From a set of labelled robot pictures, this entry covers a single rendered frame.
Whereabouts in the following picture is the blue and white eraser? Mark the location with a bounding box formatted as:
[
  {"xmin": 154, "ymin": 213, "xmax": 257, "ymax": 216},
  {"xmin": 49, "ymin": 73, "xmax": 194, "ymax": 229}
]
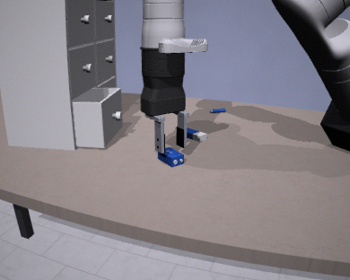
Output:
[{"xmin": 187, "ymin": 128, "xmax": 206, "ymax": 142}]

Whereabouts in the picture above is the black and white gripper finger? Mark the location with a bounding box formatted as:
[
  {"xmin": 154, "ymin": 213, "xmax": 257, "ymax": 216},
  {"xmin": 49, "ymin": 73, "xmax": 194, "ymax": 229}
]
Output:
[
  {"xmin": 145, "ymin": 114, "xmax": 165, "ymax": 153},
  {"xmin": 173, "ymin": 110, "xmax": 189, "ymax": 148}
]

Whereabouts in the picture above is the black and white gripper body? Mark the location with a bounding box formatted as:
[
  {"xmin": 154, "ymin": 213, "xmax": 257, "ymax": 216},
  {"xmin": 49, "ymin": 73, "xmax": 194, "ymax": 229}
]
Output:
[{"xmin": 140, "ymin": 19, "xmax": 208, "ymax": 116}]

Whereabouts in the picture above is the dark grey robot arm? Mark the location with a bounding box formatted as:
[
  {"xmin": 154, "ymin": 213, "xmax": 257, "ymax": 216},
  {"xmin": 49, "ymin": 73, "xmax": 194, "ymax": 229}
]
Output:
[{"xmin": 143, "ymin": 0, "xmax": 350, "ymax": 124}]

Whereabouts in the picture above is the grey drawer front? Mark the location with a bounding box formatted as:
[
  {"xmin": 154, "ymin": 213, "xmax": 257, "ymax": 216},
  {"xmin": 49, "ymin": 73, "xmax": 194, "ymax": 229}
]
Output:
[
  {"xmin": 72, "ymin": 88, "xmax": 123, "ymax": 148},
  {"xmin": 66, "ymin": 0, "xmax": 94, "ymax": 45},
  {"xmin": 96, "ymin": 39, "xmax": 115, "ymax": 82},
  {"xmin": 95, "ymin": 0, "xmax": 114, "ymax": 39},
  {"xmin": 68, "ymin": 44, "xmax": 96, "ymax": 97},
  {"xmin": 98, "ymin": 77, "xmax": 116, "ymax": 88}
]

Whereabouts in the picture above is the small grey chest of drawers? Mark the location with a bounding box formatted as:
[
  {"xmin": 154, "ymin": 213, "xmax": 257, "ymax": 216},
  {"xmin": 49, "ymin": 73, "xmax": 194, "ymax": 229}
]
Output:
[{"xmin": 0, "ymin": 0, "xmax": 117, "ymax": 151}]

